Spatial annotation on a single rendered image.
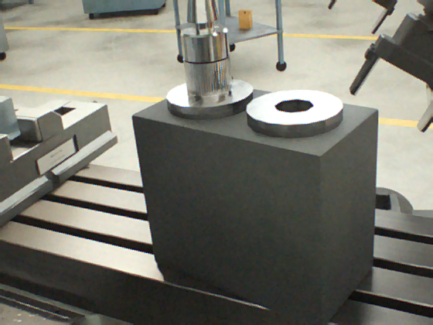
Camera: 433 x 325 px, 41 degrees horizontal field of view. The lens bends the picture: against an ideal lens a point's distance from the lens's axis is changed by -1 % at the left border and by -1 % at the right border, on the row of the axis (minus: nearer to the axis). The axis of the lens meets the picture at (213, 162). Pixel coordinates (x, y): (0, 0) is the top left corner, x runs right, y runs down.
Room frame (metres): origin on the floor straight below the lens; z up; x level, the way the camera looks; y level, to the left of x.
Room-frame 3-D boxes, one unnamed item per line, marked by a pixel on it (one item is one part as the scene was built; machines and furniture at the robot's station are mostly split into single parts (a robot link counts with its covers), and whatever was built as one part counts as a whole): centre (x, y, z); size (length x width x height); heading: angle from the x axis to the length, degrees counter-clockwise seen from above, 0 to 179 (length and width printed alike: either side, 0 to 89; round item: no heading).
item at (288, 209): (0.54, -0.04, 1.02); 0.22 x 0.12 x 0.20; 50
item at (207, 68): (0.57, 0.00, 1.14); 0.05 x 0.05 x 0.06
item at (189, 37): (0.57, 0.00, 1.18); 0.05 x 0.05 x 0.01
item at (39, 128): (0.85, 0.29, 1.01); 0.12 x 0.06 x 0.04; 62
